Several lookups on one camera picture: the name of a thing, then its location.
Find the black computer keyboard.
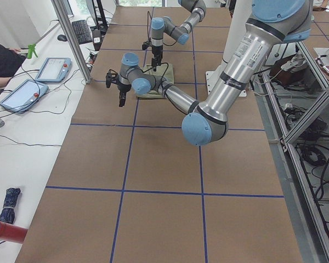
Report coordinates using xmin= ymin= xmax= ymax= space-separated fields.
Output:
xmin=71 ymin=20 xmax=93 ymax=44

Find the near blue teach pendant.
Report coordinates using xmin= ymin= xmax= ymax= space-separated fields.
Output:
xmin=0 ymin=79 xmax=49 ymax=113

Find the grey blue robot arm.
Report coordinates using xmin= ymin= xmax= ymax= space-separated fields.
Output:
xmin=106 ymin=1 xmax=313 ymax=146
xmin=142 ymin=0 xmax=206 ymax=71

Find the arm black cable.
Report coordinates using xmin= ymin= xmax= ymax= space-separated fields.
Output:
xmin=142 ymin=62 xmax=171 ymax=95
xmin=146 ymin=10 xmax=152 ymax=43

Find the black computer mouse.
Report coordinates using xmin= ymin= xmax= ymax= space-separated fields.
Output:
xmin=57 ymin=35 xmax=67 ymax=42

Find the red cylinder tube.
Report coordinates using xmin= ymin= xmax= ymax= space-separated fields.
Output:
xmin=0 ymin=221 xmax=28 ymax=244

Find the folded dark blue umbrella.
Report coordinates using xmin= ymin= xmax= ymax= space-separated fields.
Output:
xmin=0 ymin=187 xmax=21 ymax=224

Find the olive green long-sleeve shirt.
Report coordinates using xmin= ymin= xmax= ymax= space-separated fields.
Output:
xmin=135 ymin=64 xmax=175 ymax=100

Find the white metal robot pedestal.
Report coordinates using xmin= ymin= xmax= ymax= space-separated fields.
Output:
xmin=206 ymin=0 xmax=252 ymax=94

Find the person in black shirt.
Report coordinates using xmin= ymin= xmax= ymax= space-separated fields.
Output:
xmin=0 ymin=44 xmax=26 ymax=88

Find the aluminium frame post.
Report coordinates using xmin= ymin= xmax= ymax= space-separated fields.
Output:
xmin=51 ymin=0 xmax=91 ymax=84

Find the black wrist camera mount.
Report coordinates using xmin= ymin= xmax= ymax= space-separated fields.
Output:
xmin=141 ymin=41 xmax=152 ymax=50
xmin=105 ymin=69 xmax=118 ymax=88

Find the far blue teach pendant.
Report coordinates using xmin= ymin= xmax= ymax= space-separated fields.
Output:
xmin=35 ymin=58 xmax=71 ymax=84

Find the green plastic clamp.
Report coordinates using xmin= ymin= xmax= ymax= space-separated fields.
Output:
xmin=27 ymin=44 xmax=38 ymax=59

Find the blue teach pendant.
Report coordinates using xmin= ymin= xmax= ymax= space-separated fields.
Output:
xmin=35 ymin=58 xmax=71 ymax=84
xmin=0 ymin=79 xmax=49 ymax=113

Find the brown bottle with label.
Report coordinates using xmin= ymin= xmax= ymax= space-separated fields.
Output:
xmin=92 ymin=28 xmax=102 ymax=51

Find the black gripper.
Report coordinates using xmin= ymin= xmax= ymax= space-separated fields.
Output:
xmin=151 ymin=45 xmax=163 ymax=72
xmin=118 ymin=83 xmax=131 ymax=107

